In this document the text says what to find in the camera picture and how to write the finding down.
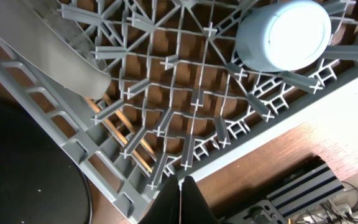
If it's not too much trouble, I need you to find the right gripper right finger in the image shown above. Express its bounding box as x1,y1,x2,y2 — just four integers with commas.
181,175,219,224

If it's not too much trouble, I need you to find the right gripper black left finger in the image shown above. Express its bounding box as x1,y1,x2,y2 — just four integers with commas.
139,175,180,224

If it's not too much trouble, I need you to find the wooden chopstick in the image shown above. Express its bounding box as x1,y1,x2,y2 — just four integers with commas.
103,93,157,160
85,98,152,177

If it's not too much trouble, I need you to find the blue plastic cup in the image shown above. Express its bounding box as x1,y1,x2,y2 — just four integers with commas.
235,1,331,72

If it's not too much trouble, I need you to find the grey plate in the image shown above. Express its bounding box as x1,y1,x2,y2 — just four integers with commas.
0,1,111,99

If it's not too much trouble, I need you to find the grey dishwasher rack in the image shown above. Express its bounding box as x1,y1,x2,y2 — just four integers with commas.
0,1,358,223

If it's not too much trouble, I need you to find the round black tray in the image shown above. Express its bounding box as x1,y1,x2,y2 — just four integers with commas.
0,103,92,224

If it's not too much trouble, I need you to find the aluminium frame under table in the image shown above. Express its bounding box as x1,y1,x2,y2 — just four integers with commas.
223,163,358,224

